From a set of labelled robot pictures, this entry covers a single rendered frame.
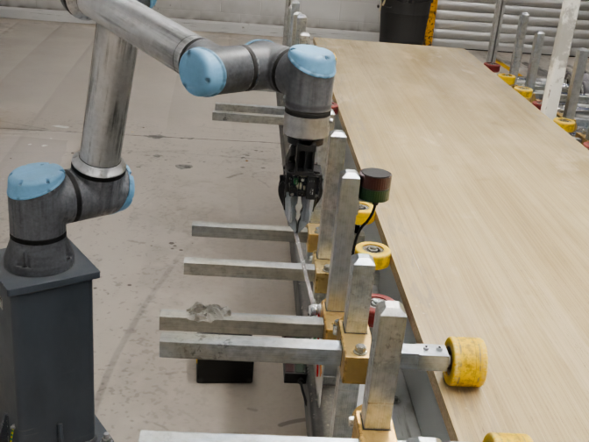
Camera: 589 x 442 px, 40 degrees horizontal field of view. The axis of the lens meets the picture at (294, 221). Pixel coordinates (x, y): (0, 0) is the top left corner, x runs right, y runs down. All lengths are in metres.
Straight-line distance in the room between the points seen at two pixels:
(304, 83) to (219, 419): 1.48
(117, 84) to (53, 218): 0.41
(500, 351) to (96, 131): 1.23
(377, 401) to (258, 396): 1.76
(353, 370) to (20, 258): 1.24
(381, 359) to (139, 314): 2.31
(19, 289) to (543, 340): 1.34
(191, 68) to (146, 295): 2.01
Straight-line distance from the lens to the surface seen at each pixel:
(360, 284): 1.29
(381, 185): 1.48
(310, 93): 1.53
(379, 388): 1.09
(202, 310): 1.56
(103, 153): 2.24
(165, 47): 1.63
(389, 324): 1.04
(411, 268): 1.74
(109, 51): 2.11
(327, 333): 1.54
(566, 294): 1.77
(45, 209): 2.23
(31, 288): 2.25
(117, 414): 2.76
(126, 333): 3.18
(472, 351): 1.33
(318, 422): 1.58
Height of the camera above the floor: 1.64
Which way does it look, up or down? 23 degrees down
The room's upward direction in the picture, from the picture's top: 5 degrees clockwise
